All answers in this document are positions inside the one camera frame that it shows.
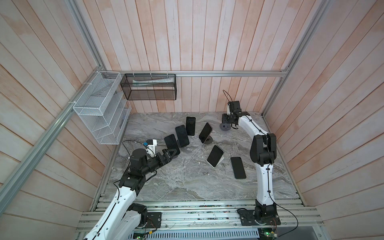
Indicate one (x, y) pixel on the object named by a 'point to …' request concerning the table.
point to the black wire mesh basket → (149, 86)
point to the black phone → (238, 168)
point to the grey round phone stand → (225, 126)
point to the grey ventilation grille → (228, 234)
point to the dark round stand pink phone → (209, 140)
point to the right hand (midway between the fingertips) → (225, 117)
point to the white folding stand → (221, 160)
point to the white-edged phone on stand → (191, 125)
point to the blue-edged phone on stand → (182, 135)
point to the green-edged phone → (171, 143)
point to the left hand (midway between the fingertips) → (173, 156)
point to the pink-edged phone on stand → (205, 133)
